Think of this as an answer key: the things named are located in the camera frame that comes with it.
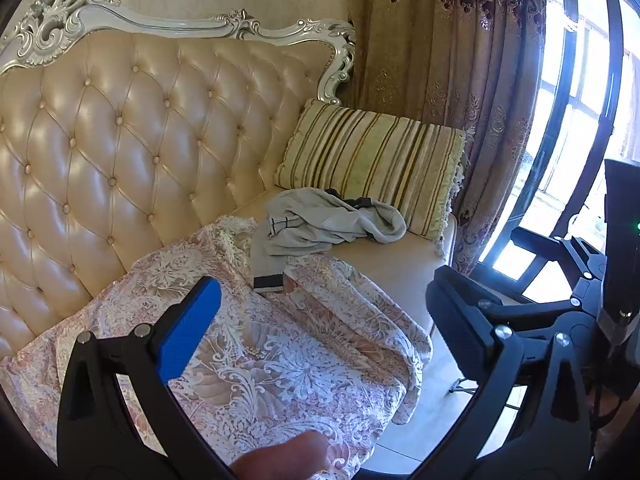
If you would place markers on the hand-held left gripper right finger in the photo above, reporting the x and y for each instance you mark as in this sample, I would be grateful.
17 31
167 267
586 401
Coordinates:
460 320

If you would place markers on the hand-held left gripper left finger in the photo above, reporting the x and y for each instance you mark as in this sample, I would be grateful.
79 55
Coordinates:
190 325

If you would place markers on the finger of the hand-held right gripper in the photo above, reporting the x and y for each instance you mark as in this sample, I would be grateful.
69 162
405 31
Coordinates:
540 315
575 257

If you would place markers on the black garment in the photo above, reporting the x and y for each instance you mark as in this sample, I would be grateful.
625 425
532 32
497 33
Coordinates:
357 202

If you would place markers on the light grey sweater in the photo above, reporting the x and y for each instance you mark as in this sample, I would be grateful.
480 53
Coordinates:
310 220

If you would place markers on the person's left hand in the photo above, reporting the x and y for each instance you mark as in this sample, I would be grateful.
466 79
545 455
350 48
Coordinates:
285 457

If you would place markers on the floral lace blanket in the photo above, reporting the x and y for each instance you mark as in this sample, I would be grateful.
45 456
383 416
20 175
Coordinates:
280 350

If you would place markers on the striped fringed pillow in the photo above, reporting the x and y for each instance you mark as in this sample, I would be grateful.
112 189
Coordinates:
370 160

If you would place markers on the cream tufted leather sofa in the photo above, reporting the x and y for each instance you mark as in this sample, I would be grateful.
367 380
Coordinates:
125 125

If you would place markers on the brown patterned curtain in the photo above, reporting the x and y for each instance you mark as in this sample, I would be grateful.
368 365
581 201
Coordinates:
440 60

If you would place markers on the black window frame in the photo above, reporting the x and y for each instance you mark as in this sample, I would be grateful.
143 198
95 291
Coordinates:
611 75

